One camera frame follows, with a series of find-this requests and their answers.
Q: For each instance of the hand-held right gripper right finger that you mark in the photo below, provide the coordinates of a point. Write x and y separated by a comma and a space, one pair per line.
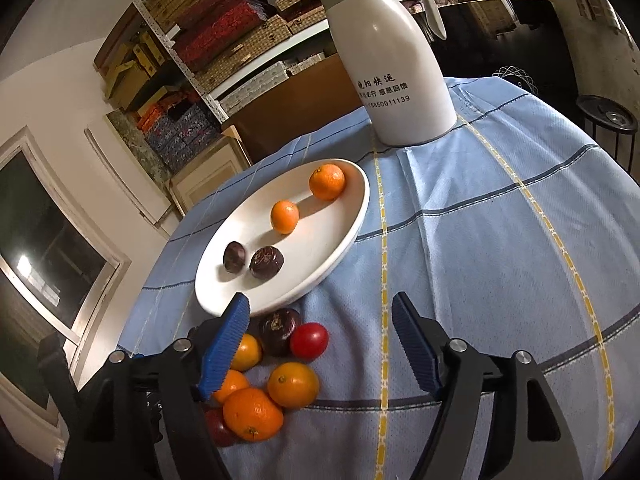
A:
415, 345

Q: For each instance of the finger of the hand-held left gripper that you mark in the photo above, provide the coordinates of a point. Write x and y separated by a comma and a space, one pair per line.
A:
55, 370

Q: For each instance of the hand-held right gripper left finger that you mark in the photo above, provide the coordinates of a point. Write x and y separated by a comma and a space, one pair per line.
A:
227, 345

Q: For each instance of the smooth dark purple passion fruit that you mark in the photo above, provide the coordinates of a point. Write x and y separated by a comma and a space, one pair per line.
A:
280, 330

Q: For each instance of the large orange mandarin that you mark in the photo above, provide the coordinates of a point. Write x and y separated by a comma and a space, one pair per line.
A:
252, 412

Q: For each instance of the red apple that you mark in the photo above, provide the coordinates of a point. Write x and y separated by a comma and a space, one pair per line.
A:
217, 430
309, 341

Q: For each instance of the white oval plate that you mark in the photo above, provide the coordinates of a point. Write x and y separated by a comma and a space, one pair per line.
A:
310, 240

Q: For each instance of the wrinkled dark passion fruit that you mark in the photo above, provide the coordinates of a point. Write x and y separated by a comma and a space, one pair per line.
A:
266, 261
234, 256

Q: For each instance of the blue plaid tablecloth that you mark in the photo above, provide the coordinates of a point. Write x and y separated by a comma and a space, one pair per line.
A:
475, 260

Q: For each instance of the dark window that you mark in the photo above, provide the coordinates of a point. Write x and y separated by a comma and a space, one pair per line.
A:
40, 240

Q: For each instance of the white cabinet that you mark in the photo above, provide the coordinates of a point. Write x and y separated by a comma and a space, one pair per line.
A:
205, 180

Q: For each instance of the green marbled board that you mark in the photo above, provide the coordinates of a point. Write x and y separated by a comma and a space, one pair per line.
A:
132, 140

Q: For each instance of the brown cardboard box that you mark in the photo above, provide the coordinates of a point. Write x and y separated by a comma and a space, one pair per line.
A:
300, 110

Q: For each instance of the white thermos jug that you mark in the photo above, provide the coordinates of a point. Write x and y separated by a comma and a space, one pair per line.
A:
395, 60

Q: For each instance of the white metal shelf rack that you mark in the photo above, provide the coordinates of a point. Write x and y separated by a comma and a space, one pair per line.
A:
176, 55

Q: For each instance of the black round stool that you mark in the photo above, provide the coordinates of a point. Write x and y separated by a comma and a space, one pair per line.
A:
607, 115

